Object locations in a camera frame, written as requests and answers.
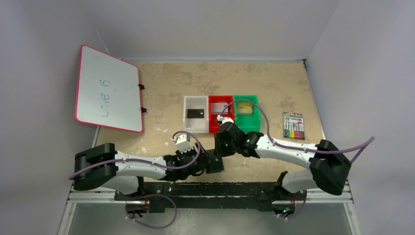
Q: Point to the black leather card holder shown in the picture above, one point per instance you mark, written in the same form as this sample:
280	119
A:
214	162

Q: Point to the gold credit card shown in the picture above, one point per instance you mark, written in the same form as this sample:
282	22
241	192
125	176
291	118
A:
244	108

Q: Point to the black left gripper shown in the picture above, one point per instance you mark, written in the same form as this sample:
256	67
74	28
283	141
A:
215	163

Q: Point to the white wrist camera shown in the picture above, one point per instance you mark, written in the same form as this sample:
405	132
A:
182	143
221	119

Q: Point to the white credit card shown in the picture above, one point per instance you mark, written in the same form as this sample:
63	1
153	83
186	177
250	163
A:
217	108

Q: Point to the pink framed whiteboard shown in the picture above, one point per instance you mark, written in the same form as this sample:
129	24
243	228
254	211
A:
108	92

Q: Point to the aluminium rail frame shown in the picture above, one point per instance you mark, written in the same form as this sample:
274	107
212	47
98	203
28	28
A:
158	181

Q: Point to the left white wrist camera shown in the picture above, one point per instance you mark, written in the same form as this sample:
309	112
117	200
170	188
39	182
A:
182	143

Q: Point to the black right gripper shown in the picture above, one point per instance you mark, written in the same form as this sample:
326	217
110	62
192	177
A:
225	130

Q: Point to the black credit card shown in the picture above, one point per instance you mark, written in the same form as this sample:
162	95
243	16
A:
195	113

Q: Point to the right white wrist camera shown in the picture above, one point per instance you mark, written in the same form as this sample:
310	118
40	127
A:
221	119

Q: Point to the red plastic bin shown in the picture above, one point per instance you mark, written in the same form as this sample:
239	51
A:
229	111

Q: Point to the white plastic bin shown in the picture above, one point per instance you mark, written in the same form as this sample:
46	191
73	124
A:
195	125

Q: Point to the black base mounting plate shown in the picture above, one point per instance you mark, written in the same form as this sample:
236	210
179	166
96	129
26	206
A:
260	196

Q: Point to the pack of coloured markers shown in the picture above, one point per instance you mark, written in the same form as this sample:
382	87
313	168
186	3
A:
293	126

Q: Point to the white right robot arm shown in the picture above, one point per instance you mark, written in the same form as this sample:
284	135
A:
323	166

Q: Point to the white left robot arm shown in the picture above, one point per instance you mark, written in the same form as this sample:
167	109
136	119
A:
104	166

